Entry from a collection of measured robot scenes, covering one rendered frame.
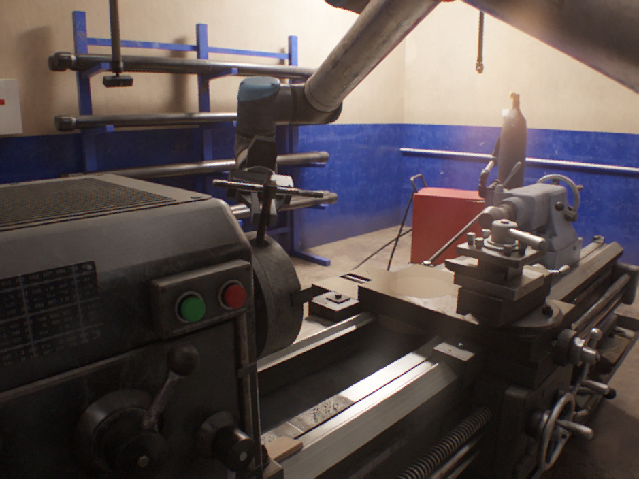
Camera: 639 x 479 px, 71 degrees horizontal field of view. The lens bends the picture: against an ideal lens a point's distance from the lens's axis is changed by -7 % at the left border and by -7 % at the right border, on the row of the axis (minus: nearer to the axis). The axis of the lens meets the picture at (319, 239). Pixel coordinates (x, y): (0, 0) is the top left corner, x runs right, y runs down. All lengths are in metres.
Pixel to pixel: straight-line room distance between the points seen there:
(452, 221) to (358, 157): 1.89
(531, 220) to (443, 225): 2.33
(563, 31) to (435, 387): 0.95
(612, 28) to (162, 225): 0.48
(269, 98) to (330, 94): 0.14
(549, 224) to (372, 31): 1.41
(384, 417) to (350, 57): 0.72
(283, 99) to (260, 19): 3.73
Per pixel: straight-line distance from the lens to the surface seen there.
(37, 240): 0.55
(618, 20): 0.32
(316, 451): 0.95
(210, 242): 0.59
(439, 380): 1.20
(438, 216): 4.19
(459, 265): 1.21
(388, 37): 0.84
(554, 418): 1.27
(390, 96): 6.11
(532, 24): 0.38
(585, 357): 1.35
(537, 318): 1.31
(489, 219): 1.72
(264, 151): 0.99
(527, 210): 1.91
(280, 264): 0.88
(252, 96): 1.06
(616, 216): 5.30
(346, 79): 0.96
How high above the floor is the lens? 1.44
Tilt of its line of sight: 15 degrees down
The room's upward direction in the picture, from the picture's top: straight up
